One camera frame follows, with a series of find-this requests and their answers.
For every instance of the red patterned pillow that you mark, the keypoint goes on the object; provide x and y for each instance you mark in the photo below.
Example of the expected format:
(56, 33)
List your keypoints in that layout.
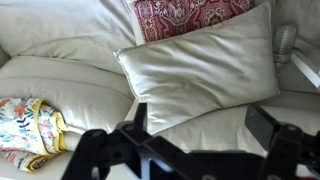
(180, 16)

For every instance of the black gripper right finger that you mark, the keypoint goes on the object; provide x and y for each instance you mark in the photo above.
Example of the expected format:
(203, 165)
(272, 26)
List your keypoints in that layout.
(286, 146)

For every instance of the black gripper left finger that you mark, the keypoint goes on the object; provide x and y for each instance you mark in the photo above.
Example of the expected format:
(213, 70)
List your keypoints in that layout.
(100, 150)

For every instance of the floral cloth with yellow trim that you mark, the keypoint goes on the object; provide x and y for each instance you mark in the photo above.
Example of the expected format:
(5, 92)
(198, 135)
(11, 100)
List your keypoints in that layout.
(23, 130)

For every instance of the cream fabric sofa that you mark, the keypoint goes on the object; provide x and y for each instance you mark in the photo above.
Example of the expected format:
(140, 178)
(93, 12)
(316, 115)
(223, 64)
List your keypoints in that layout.
(83, 86)

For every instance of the plain cream throw pillow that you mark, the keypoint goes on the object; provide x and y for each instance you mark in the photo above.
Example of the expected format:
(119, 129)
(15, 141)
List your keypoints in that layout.
(200, 73)

